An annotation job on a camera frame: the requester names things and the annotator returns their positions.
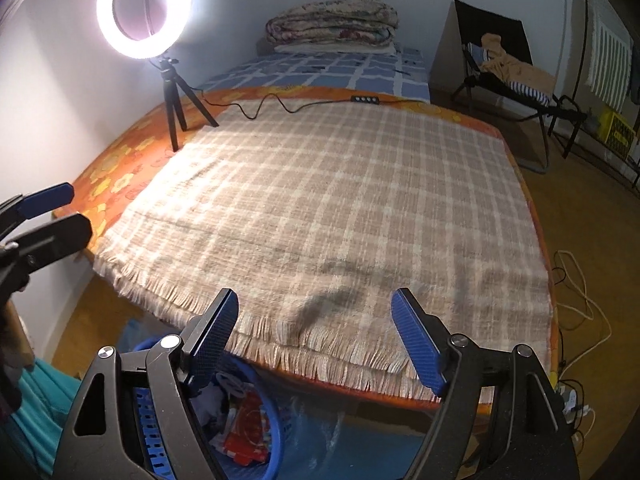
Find white cables on floor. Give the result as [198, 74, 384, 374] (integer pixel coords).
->
[549, 249, 614, 461]

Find tan clothes on chair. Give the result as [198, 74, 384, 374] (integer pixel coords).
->
[480, 34, 555, 96]

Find yellow box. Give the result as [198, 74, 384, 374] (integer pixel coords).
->
[597, 107, 634, 159]

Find black cable with remote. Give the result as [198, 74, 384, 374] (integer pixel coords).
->
[192, 86, 432, 122]

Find black folding chair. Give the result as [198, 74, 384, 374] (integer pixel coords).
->
[450, 0, 587, 174]

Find white ring light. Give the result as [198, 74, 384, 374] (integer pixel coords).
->
[96, 0, 194, 60]

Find blue plastic laundry basket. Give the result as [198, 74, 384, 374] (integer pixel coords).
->
[130, 335, 286, 480]

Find folded floral quilt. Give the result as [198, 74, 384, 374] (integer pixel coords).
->
[265, 0, 399, 47]

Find white striped towel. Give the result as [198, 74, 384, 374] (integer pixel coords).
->
[587, 15, 632, 113]

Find black tripod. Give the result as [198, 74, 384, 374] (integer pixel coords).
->
[148, 56, 219, 153]

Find blue checked bed cover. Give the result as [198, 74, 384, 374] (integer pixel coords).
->
[203, 46, 431, 103]

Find beige plaid fringed blanket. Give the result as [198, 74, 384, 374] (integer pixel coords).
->
[94, 102, 553, 401]

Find black clothes rack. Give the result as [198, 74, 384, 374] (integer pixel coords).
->
[558, 0, 639, 180]

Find teal cloth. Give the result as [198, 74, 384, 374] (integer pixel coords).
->
[1, 358, 80, 479]

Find red snack packet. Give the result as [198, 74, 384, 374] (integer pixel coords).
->
[222, 391, 270, 467]

